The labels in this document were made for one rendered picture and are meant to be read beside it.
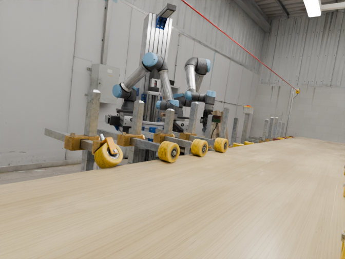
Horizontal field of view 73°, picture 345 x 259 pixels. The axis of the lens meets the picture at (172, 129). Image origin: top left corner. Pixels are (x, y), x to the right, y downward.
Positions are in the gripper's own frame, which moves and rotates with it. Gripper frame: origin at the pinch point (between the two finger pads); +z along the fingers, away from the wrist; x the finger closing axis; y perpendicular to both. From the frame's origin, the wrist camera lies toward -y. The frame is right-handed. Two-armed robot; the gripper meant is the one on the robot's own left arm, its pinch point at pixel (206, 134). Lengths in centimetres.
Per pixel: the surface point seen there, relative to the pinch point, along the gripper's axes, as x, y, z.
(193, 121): 12.5, 43.5, -11.5
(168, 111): 11, 69, -16
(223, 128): 11.4, -6.1, -6.5
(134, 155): 13, 93, 7
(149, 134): 2, 73, -1
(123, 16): -250, -107, -164
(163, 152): 35, 100, 0
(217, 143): 34, 50, -2
